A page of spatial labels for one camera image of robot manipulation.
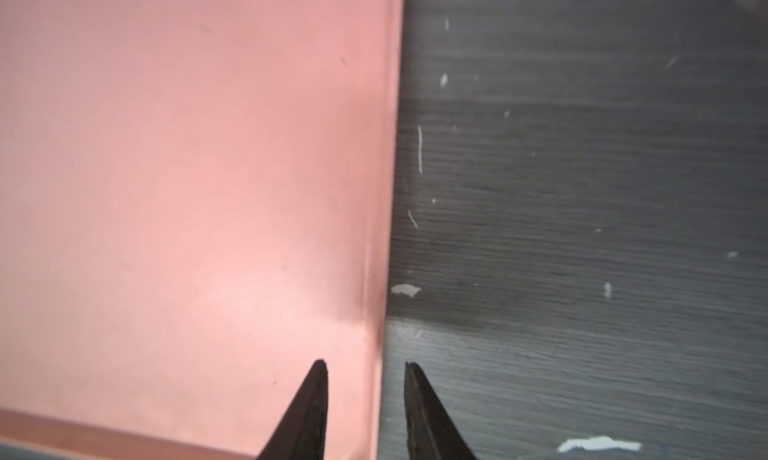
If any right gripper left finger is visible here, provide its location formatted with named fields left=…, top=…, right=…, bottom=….
left=256, top=359, right=329, bottom=460

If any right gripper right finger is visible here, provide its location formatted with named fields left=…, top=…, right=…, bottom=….
left=404, top=362, right=477, bottom=460

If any pink tray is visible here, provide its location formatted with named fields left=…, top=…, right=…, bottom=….
left=1, top=0, right=404, bottom=459

